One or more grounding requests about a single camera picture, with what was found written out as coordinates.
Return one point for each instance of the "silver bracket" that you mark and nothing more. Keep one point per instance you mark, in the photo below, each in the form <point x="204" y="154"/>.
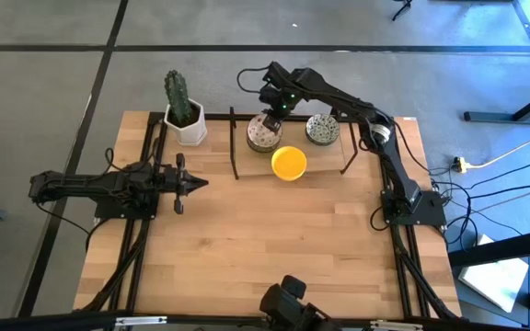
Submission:
<point x="141" y="321"/>
<point x="396" y="326"/>

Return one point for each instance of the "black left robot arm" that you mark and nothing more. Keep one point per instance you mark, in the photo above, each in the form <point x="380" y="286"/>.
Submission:
<point x="90" y="186"/>

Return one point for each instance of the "white faceted plant pot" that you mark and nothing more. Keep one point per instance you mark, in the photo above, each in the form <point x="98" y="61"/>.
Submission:
<point x="191" y="135"/>

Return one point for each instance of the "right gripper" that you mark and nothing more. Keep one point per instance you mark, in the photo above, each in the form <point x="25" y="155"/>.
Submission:
<point x="278" y="99"/>

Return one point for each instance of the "wooden shelf with black frame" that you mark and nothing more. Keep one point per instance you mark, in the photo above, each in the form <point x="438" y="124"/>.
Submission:
<point x="251" y="165"/>

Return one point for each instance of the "black aluminium rig frame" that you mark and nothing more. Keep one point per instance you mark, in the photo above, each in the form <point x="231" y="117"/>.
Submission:
<point x="219" y="117"/>

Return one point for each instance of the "black desk leg frame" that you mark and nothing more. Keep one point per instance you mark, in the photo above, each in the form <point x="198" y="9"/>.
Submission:
<point x="499" y="117"/>

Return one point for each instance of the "yellow power strip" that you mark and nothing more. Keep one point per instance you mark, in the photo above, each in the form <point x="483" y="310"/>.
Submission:
<point x="459" y="162"/>

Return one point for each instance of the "black tripod leg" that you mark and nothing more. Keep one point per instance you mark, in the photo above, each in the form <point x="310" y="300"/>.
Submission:
<point x="401" y="8"/>

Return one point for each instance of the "white board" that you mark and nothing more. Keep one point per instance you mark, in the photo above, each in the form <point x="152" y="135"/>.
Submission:
<point x="495" y="282"/>

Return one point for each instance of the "green cactus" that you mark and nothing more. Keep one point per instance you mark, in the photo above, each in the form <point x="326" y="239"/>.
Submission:
<point x="177" y="94"/>

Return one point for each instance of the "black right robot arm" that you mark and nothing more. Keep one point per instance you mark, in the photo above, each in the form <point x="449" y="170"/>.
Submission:
<point x="398" y="174"/>

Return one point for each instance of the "yellow plastic bowl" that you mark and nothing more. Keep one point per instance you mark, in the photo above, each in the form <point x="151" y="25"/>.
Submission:
<point x="289" y="163"/>

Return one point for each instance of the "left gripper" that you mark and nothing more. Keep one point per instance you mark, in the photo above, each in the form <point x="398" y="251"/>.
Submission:
<point x="168" y="178"/>

